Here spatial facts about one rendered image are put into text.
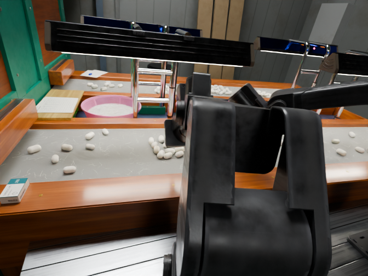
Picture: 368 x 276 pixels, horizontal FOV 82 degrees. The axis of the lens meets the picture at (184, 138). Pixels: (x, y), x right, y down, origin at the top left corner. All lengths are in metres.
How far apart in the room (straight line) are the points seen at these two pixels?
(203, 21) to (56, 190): 2.41
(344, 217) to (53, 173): 0.89
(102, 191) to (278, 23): 3.54
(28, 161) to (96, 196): 0.28
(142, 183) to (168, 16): 2.61
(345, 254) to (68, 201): 0.71
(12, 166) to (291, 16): 3.77
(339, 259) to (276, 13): 3.38
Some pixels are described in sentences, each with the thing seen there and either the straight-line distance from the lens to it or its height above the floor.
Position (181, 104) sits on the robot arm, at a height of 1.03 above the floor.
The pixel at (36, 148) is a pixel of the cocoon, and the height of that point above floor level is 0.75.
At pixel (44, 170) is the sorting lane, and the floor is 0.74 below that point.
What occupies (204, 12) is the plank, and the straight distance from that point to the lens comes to 2.73.
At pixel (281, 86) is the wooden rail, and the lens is 1.96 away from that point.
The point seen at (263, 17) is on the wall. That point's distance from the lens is 3.63.
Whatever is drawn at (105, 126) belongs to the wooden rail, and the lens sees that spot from 0.90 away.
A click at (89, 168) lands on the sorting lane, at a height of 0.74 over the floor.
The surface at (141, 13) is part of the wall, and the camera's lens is 2.95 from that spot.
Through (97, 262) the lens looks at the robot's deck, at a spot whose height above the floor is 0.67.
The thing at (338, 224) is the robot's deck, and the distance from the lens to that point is 0.84.
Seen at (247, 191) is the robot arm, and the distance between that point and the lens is 0.16.
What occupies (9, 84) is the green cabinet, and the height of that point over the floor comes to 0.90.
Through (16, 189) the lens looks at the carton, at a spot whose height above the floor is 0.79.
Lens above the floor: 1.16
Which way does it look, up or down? 29 degrees down
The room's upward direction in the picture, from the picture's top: 8 degrees clockwise
